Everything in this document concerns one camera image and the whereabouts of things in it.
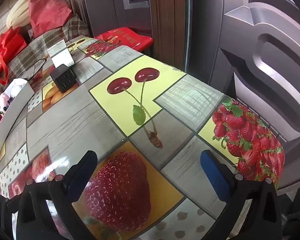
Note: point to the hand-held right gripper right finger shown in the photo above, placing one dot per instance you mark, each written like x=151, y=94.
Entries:
x=212, y=176

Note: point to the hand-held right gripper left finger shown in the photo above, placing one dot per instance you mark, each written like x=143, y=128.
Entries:
x=77, y=182

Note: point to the white cardboard box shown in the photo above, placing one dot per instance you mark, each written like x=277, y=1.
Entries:
x=15, y=105

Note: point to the fruit printed tablecloth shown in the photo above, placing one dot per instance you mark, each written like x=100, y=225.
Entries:
x=165, y=105

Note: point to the black power socket cube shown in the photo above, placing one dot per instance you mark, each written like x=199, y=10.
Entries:
x=62, y=78

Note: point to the pink plush toy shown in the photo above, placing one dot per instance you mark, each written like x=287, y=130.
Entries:
x=4, y=98

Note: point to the white folded card stand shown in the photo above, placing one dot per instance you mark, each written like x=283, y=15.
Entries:
x=61, y=55

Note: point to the grey panelled door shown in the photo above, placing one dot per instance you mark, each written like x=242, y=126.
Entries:
x=265, y=55
x=115, y=5

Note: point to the red printed plastic bag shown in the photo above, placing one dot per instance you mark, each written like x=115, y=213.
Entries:
x=125, y=38

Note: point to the red shopping bag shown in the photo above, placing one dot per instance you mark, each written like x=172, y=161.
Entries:
x=7, y=47

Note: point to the plaid sofa cushion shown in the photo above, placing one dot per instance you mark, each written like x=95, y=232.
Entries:
x=65, y=30

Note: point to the red non-woven bag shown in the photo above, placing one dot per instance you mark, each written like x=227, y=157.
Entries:
x=50, y=12

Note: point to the cream ribbed cushion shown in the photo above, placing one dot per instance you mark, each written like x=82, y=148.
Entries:
x=17, y=12

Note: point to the brown wooden door frame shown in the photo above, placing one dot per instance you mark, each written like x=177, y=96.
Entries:
x=170, y=17

